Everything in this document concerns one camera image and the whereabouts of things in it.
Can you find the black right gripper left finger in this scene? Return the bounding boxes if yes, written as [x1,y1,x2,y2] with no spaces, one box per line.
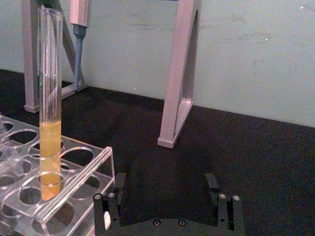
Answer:
[93,173,126,236]

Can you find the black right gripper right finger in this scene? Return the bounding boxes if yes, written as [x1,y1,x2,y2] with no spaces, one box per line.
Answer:
[204,173,245,232]

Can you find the clear acrylic test tube rack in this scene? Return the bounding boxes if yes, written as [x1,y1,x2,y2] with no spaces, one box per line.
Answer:
[0,113,116,236]

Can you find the black table cloth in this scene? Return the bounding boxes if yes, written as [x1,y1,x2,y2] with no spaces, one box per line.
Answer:
[0,68,315,236]

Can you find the glass tube with orange liquid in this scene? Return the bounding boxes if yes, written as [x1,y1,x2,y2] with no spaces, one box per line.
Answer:
[37,5,63,201]

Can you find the grey pipette stand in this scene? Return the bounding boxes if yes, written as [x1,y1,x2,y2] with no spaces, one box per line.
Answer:
[20,0,202,148]

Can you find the grey pipette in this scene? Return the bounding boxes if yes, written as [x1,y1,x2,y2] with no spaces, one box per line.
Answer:
[68,0,91,93]

